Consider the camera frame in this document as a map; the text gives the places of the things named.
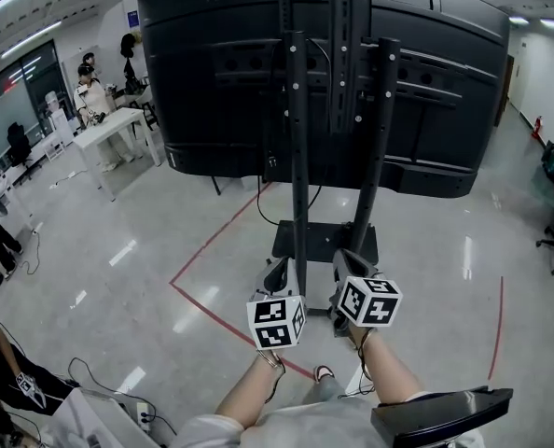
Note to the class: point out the white stool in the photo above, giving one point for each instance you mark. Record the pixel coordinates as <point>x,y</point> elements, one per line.
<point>53,147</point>

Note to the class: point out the person's right forearm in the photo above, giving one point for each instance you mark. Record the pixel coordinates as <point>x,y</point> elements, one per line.
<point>389,367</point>

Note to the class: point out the white work table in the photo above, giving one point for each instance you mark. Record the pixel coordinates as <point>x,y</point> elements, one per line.
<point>100,418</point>

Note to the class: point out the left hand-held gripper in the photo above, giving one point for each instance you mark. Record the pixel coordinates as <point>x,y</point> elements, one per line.
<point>274,325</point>

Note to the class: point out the black chest-mounted device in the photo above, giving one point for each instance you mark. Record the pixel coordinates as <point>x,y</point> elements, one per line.
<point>440,413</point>

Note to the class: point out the red fire extinguisher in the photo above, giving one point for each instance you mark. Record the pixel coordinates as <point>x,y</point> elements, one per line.
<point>537,128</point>

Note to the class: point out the person's sandalled foot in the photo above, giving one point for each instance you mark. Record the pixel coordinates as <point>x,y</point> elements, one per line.
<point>323,373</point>

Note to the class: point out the person's white shirt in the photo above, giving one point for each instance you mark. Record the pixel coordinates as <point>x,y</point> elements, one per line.
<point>314,423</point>

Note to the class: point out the person's left forearm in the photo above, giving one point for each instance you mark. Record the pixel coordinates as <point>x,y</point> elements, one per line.
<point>249,399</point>

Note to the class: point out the black TV floor stand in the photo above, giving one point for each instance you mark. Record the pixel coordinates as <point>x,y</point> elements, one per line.
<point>300,180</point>

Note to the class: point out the blue wall poster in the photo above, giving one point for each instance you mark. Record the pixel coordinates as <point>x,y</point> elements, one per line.
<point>133,19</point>

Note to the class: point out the dark bag pile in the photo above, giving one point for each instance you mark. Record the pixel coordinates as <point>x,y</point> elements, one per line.
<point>553,161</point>

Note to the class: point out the black folding chair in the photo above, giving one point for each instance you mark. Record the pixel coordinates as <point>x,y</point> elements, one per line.
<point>147,115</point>

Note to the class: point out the black flat-screen TV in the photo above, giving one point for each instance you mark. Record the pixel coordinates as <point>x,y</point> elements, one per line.
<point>211,87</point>

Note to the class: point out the white water dispenser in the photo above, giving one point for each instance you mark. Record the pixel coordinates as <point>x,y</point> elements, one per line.
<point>58,115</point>

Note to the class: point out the black coat stand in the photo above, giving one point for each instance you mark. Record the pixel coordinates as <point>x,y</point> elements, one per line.
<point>130,47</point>

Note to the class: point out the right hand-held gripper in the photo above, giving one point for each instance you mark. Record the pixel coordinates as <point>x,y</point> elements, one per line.
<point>370,301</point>

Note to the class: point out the red floor tape line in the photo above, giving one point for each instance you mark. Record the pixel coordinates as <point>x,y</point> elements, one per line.
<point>221,233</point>

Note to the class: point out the white power strip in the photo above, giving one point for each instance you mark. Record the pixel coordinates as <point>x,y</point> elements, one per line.
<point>142,413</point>

